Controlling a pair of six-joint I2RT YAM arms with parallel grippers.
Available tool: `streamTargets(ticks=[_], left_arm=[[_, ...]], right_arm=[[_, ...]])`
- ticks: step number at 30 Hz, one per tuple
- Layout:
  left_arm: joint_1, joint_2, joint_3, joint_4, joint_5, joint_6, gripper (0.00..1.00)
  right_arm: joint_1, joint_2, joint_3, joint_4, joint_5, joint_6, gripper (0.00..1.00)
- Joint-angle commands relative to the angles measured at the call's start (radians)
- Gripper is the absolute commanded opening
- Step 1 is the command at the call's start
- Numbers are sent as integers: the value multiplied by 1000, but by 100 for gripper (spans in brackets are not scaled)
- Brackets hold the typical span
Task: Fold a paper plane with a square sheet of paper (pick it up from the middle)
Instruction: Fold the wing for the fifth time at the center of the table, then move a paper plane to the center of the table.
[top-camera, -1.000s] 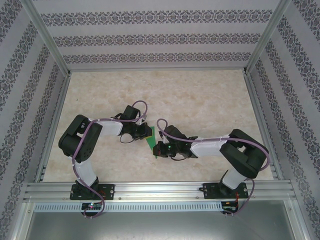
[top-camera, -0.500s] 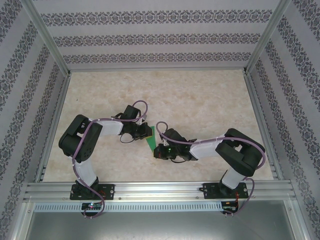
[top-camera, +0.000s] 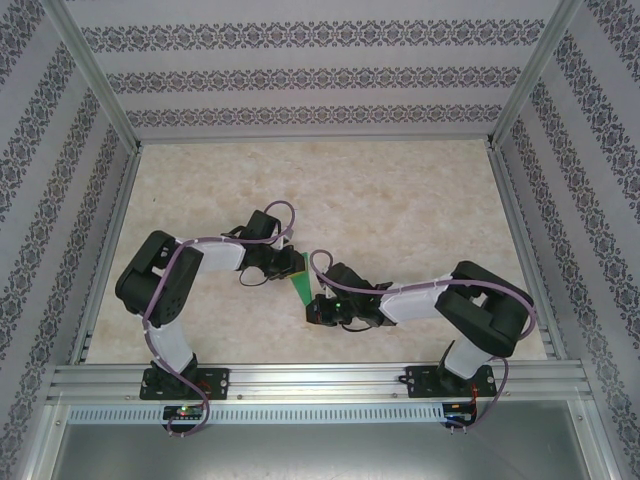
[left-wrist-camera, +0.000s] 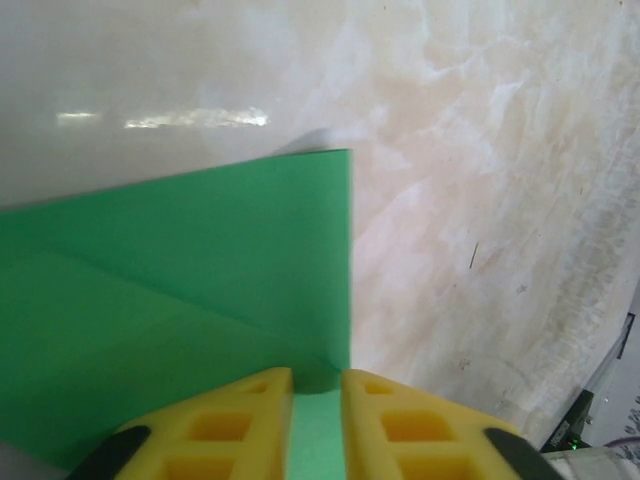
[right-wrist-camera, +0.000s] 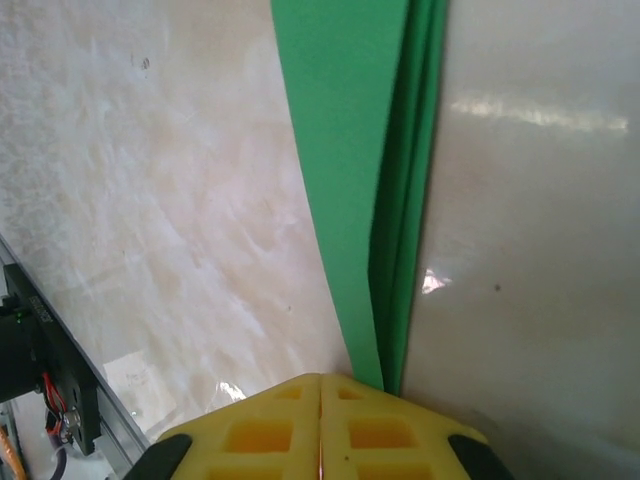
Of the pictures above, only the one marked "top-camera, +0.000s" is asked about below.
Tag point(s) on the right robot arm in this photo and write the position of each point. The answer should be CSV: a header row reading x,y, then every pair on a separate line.
x,y
480,310

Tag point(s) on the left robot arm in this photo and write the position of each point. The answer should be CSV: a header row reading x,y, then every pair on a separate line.
x,y
155,285

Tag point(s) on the grey metal sheet panel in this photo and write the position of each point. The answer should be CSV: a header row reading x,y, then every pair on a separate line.
x,y
320,450

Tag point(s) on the small circuit board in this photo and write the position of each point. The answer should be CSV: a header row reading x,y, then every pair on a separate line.
x,y
455,406
182,412

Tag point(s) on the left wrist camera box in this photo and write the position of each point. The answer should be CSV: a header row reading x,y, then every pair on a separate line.
x,y
285,242

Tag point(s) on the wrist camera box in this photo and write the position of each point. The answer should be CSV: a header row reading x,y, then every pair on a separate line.
x,y
285,242
324,290

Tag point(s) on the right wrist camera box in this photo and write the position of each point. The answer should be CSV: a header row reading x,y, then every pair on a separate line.
x,y
324,290

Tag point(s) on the aluminium mounting rail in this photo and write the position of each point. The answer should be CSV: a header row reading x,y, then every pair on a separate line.
x,y
310,380

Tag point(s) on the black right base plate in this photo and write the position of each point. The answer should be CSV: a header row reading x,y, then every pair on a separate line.
x,y
417,382

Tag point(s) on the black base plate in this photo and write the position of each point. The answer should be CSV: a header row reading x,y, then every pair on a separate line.
x,y
220,382
417,382

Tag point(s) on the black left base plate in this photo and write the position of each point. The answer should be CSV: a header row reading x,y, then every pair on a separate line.
x,y
220,382

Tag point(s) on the aluminium side rail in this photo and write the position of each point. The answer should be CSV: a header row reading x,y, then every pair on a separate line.
x,y
117,220
518,220

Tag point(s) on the aluminium frame post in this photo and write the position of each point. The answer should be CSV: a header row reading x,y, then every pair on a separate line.
x,y
100,75
530,75

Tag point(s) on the aluminium frame leg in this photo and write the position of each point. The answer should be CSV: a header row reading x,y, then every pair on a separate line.
x,y
47,440
592,440

